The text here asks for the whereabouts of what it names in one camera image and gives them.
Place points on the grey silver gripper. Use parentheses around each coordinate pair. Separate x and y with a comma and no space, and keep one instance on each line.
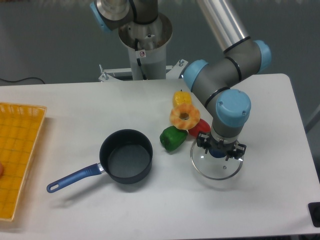
(221,143)

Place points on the glass lid blue knob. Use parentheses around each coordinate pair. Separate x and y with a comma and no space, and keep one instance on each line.
(213,168)

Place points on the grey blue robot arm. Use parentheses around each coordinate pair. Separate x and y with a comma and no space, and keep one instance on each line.
(212,84)

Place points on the red toy bell pepper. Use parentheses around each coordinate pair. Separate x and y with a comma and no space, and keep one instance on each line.
(201,126)

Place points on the green toy bell pepper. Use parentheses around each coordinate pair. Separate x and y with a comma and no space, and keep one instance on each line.
(171,138)

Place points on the yellow toy bell pepper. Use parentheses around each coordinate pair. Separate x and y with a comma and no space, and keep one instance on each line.
(181,97)

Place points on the black device at table edge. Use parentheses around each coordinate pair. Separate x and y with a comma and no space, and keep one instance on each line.
(314,210)

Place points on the yellow plastic basket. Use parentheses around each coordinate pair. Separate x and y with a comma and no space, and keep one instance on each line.
(20,126)

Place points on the black saucepan blue handle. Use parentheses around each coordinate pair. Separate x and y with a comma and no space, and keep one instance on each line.
(126,156)

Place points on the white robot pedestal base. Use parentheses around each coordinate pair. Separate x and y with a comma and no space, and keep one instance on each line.
(146,45)

